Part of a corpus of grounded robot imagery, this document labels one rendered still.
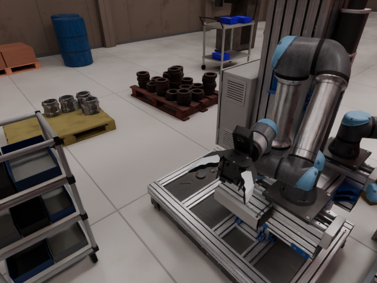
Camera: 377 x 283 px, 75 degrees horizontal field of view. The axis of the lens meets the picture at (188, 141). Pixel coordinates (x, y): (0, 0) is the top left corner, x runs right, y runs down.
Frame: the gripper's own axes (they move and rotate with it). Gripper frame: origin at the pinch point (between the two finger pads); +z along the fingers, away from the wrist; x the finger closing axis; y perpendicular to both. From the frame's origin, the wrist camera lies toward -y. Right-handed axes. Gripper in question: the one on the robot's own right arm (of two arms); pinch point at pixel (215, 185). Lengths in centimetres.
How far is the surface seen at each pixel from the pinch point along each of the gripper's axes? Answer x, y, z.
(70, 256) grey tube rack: 80, 121, 5
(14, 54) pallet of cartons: 560, 164, -192
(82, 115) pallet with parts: 246, 145, -123
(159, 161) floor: 109, 140, -117
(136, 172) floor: 117, 141, -91
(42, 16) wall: 647, 121, -315
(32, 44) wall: 649, 181, -274
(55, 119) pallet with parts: 265, 147, -97
